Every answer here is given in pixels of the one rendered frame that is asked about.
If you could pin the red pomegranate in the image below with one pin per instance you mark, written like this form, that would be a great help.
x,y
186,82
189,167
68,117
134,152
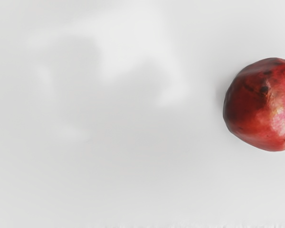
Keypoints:
x,y
259,109

